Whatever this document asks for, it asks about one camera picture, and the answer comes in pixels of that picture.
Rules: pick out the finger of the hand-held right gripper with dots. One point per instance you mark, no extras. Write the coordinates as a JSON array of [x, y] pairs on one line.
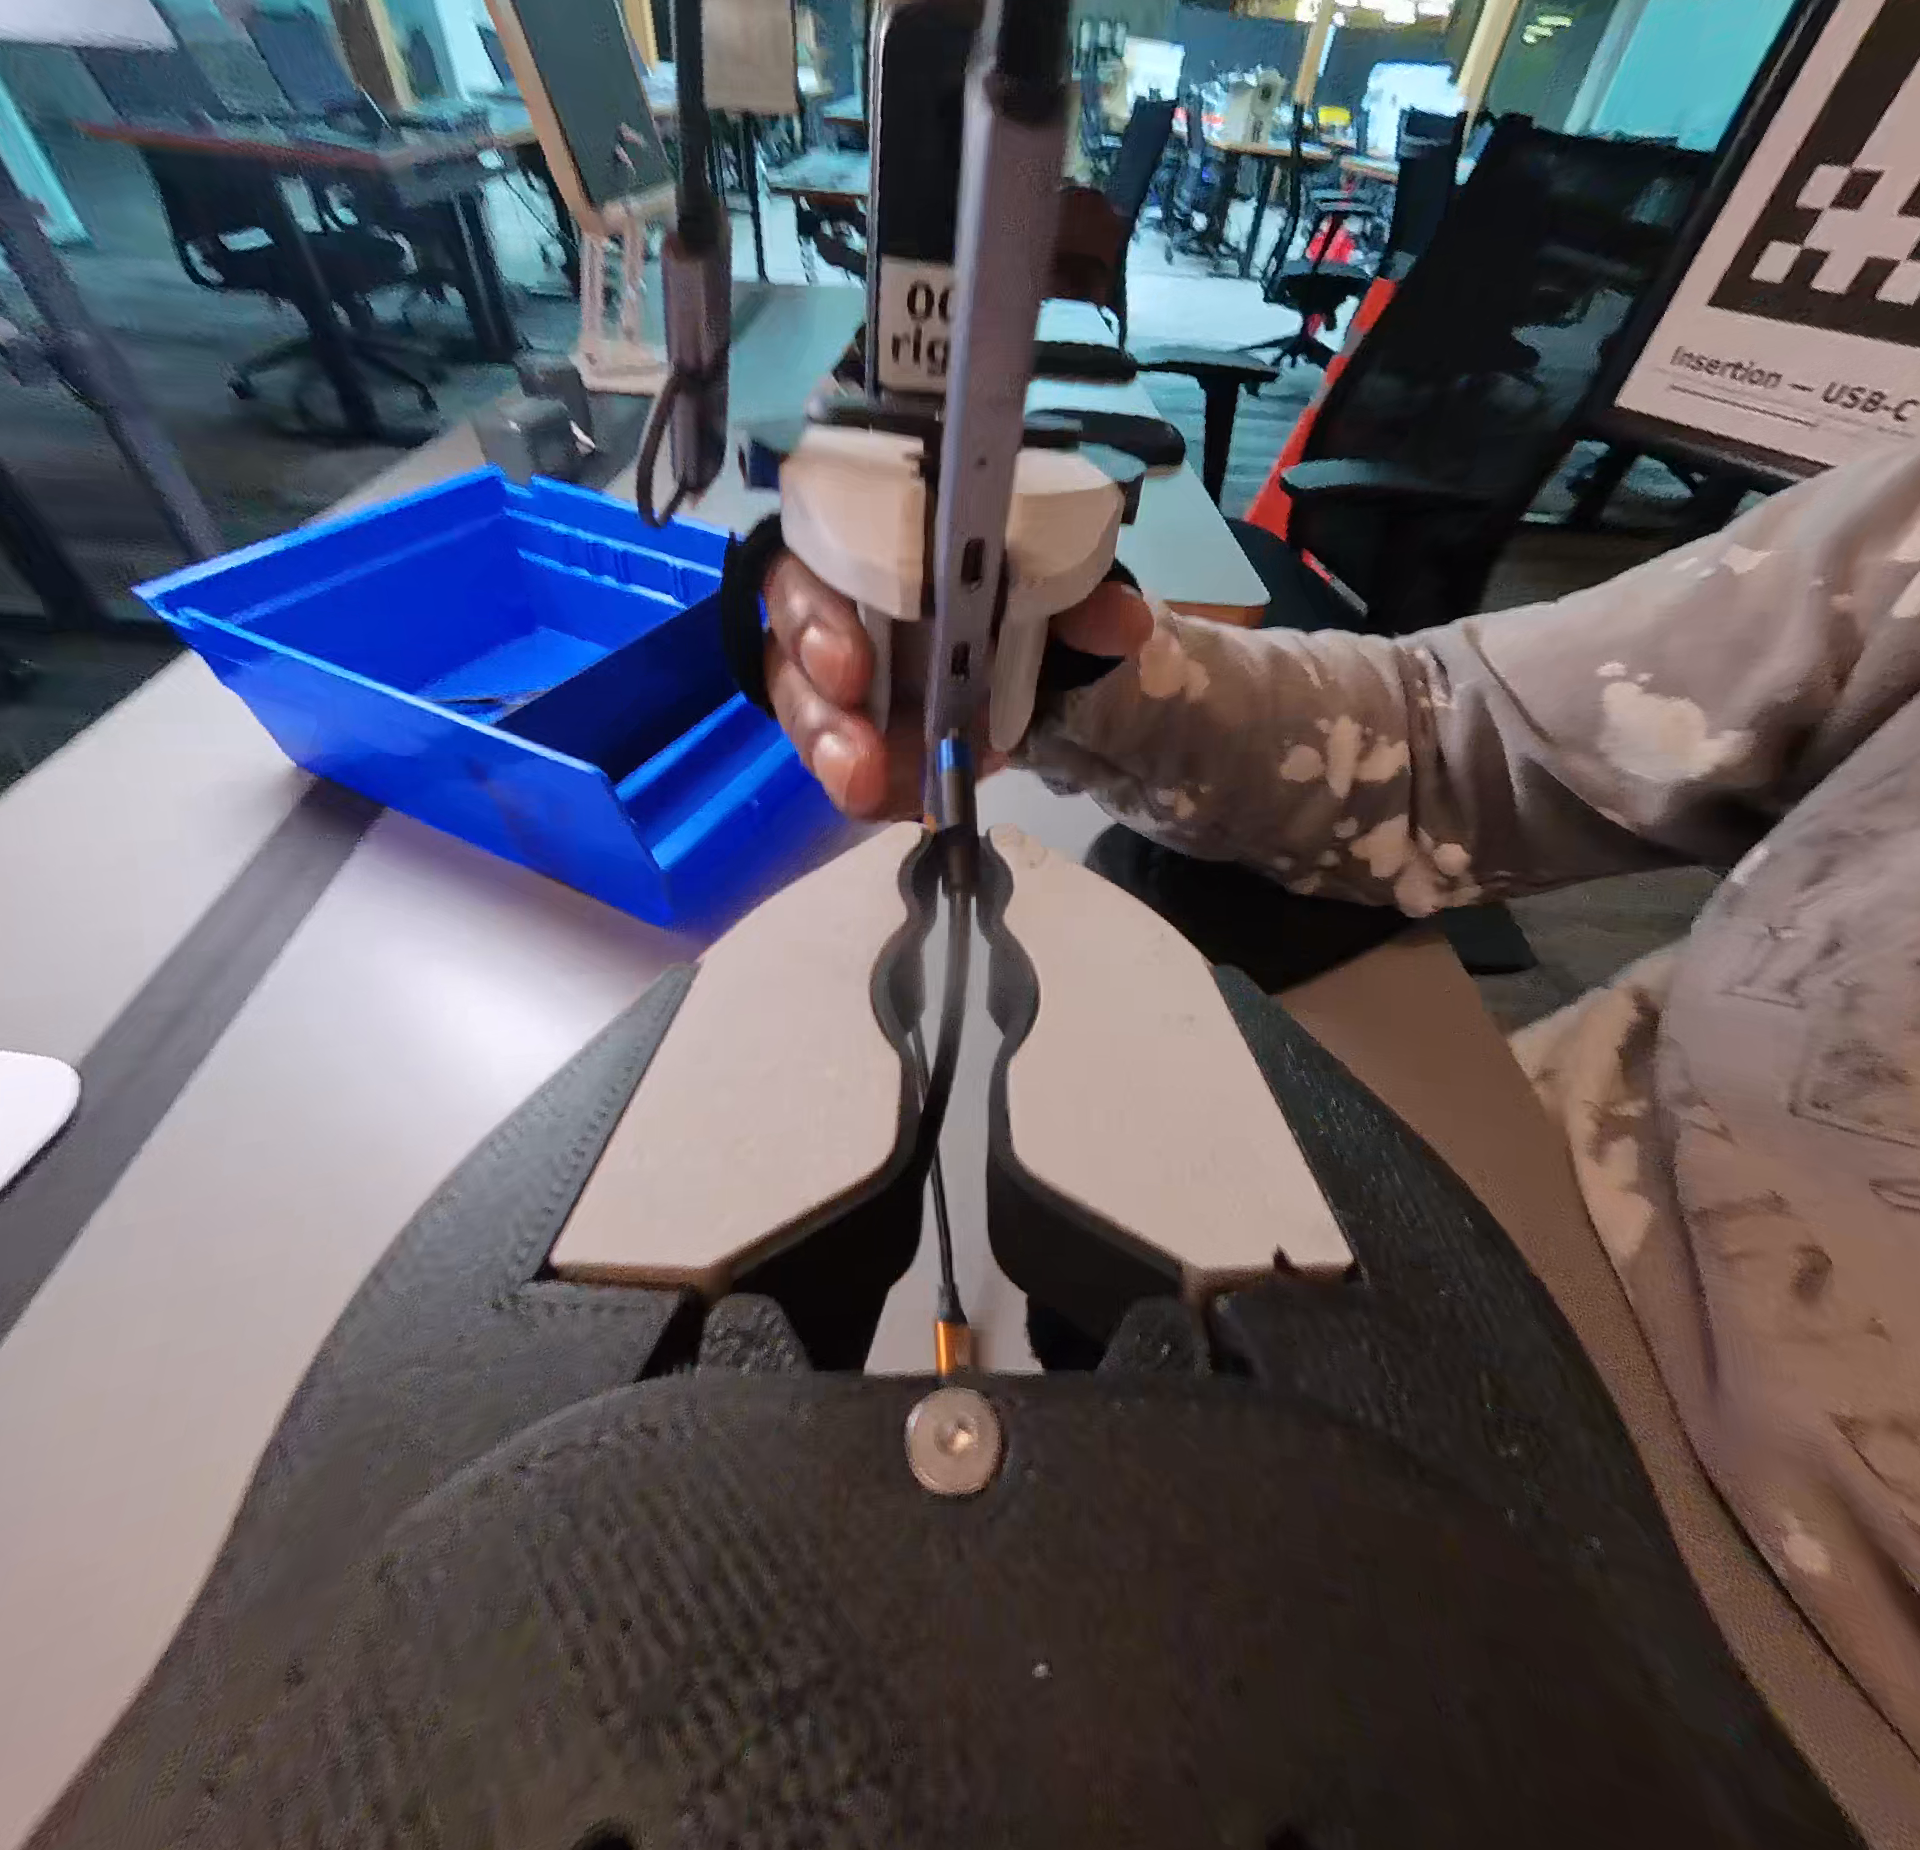
[[849, 522], [1069, 538]]

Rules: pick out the framed black-white tag sign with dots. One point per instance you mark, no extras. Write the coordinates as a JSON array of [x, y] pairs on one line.
[[1724, 321]]

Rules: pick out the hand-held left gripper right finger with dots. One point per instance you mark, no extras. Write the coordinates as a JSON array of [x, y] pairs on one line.
[[1171, 1114]]

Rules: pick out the black bin divider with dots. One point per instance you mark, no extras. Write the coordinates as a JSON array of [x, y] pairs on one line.
[[614, 710]]

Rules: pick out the black mesh office chair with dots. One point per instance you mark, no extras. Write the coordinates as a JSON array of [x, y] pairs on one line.
[[1500, 321]]

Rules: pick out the grey metal box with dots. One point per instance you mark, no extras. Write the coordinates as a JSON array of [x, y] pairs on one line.
[[532, 432]]

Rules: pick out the black panel on wooden board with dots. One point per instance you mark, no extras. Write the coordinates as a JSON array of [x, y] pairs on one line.
[[579, 65]]

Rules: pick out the person's arm in splattered sleeve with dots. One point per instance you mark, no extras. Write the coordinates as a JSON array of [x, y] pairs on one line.
[[1770, 1131]]

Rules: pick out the wooden-edged desk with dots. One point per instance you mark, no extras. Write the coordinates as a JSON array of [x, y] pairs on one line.
[[300, 149]]

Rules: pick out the black mesh cushion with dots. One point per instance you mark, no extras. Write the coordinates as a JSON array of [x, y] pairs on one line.
[[1274, 905]]

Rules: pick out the blue plastic bin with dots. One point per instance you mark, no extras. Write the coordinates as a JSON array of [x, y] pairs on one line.
[[450, 770]]

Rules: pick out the person's right hand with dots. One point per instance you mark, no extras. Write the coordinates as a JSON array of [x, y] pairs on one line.
[[818, 681]]

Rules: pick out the person's right forearm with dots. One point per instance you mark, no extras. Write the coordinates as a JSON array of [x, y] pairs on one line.
[[1424, 740]]

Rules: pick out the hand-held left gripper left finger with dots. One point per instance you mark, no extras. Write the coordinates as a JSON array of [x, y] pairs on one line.
[[735, 1114]]

